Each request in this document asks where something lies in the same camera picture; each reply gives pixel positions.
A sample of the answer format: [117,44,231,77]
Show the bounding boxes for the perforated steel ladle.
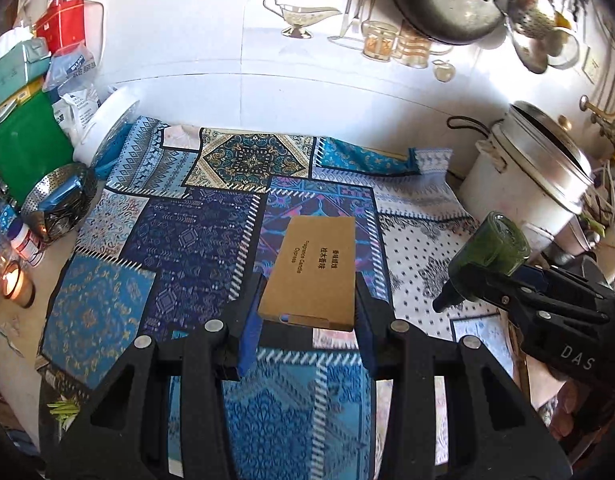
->
[505,0,561,36]

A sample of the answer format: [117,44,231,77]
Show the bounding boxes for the small red white jar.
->
[10,222,45,266]

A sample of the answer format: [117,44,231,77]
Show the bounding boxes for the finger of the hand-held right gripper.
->
[455,271,612,342]
[518,265,615,312]

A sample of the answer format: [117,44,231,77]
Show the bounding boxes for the white rice cooker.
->
[457,101,595,253]

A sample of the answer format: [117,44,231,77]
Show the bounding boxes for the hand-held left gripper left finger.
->
[46,272,268,480]

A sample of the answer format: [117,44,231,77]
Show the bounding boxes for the white printed packet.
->
[52,82,100,143]

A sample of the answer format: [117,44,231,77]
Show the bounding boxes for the lit glass candle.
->
[0,260,35,308]

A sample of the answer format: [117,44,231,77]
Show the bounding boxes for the green beans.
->
[46,399,80,423]

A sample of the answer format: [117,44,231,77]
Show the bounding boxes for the wooden cutting board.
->
[510,350,568,411]

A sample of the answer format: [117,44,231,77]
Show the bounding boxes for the wall socket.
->
[581,47,605,85]

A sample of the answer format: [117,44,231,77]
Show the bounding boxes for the hanging steel wok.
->
[386,0,508,46]

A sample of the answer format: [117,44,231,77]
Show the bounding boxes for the blue printed plastic bag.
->
[44,42,98,93]

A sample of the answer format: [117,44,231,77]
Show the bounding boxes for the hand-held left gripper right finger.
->
[354,274,573,480]

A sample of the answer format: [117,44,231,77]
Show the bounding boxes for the green box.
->
[0,92,75,201]

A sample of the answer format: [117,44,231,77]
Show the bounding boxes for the patterned patchwork tablecloth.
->
[37,116,515,480]

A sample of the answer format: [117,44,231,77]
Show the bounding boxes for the perforated steel steamer basket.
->
[21,164,99,243]

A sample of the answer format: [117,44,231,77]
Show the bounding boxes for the dark green dropper bottle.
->
[432,211,531,313]

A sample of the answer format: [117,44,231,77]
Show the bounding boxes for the brown cardboard box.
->
[257,215,358,333]

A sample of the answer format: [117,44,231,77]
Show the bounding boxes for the red bag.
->
[34,0,90,56]

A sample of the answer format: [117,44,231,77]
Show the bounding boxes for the teal tissue pack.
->
[0,37,53,111]

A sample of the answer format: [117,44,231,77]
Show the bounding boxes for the white lidded bucket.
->
[74,85,143,166]

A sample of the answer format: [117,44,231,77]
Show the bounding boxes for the black power cable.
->
[446,116,491,138]

